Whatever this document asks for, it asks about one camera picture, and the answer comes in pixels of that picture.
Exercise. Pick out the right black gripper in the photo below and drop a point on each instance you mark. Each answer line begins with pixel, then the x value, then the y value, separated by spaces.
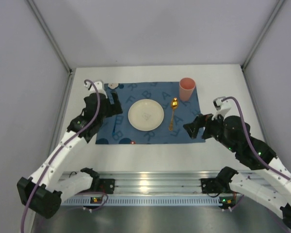
pixel 201 126

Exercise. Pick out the right aluminium frame post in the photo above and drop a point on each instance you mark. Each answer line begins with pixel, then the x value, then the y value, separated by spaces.
pixel 263 32

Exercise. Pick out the aluminium mounting rail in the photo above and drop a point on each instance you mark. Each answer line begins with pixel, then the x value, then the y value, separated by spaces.
pixel 152 183

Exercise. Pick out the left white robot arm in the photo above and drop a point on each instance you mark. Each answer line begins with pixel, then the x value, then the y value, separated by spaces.
pixel 43 192

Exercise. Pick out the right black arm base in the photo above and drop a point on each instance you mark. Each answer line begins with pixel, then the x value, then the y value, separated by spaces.
pixel 213 187

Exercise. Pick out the perforated grey cable duct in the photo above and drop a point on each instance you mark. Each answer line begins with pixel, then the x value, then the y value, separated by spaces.
pixel 148 201

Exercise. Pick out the gold metal fork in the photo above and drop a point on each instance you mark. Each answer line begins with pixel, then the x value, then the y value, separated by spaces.
pixel 174 106

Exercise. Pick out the left aluminium frame post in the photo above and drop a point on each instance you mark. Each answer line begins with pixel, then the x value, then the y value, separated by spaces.
pixel 37 14

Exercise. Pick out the cream round plate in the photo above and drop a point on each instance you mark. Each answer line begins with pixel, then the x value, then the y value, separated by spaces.
pixel 145 115

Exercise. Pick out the pink plastic cup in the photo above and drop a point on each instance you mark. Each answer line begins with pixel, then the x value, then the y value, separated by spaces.
pixel 186 88

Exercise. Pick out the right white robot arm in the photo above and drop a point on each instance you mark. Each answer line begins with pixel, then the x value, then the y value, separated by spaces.
pixel 261 159

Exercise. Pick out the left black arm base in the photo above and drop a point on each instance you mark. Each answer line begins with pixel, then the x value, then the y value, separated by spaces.
pixel 106 186

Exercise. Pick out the aluminium frame post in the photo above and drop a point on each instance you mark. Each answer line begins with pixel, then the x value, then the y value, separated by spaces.
pixel 37 14
pixel 263 32

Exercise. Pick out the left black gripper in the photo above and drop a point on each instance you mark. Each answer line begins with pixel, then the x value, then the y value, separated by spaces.
pixel 114 104

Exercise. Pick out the blue letter placemat cloth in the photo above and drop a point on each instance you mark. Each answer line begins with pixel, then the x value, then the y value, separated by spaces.
pixel 161 92

